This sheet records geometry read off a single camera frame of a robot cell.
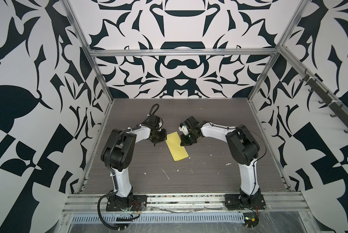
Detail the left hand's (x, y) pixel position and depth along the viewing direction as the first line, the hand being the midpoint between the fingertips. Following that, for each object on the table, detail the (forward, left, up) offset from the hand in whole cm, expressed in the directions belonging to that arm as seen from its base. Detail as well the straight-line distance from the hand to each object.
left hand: (167, 135), depth 97 cm
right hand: (-5, -9, -2) cm, 11 cm away
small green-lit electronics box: (-46, -40, -3) cm, 61 cm away
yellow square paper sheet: (-11, -6, -2) cm, 13 cm away
